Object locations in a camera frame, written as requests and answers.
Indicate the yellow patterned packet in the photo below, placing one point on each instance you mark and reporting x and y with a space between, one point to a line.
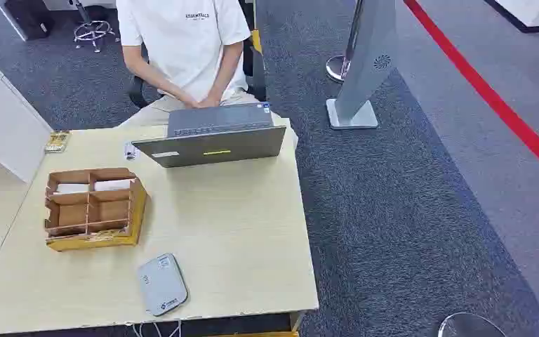
57 141

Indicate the chrome stanchion base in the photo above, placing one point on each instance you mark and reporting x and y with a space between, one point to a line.
337 68
469 326

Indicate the wooden card box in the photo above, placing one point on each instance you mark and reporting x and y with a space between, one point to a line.
93 209

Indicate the white card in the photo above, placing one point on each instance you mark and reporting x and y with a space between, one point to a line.
72 188
112 185

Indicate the grey card reader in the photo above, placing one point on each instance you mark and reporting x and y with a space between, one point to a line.
162 284

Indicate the white platform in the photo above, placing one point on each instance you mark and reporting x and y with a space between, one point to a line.
532 13

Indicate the small white tag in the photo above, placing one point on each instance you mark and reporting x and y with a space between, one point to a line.
130 151

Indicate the chrome stool base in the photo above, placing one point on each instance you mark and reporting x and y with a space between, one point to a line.
93 31

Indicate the grey kiosk stand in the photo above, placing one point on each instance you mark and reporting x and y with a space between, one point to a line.
365 60

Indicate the grey laptop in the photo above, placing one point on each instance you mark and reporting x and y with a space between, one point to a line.
213 142

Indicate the black office chair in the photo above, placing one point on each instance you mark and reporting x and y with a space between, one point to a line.
255 60

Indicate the white cabinet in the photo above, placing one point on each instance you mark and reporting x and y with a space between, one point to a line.
4 125

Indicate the person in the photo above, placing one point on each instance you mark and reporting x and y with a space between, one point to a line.
183 46

